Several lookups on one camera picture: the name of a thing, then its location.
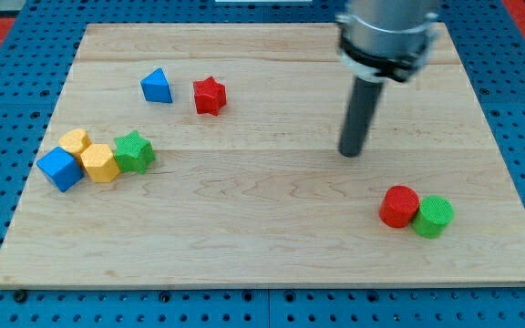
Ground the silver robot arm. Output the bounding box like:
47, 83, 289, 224
335, 0, 439, 83

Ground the red star block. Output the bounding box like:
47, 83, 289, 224
193, 77, 227, 116

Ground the green star block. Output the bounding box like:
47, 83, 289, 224
114, 130, 155, 174

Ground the light wooden board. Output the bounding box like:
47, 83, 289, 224
0, 24, 525, 290

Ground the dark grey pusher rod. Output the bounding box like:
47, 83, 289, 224
338, 77, 384, 158

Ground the blue triangle block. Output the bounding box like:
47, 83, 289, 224
140, 68, 173, 103

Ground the red cylinder block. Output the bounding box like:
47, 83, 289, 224
378, 185, 420, 228

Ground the yellow hexagon block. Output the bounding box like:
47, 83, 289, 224
81, 144, 120, 183

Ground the green cylinder block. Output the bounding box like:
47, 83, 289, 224
412, 195, 454, 239

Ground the yellow heart block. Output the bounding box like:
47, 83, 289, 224
58, 128, 92, 160

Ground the blue cube block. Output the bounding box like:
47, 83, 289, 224
36, 147, 84, 192

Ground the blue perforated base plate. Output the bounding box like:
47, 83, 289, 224
0, 0, 525, 327

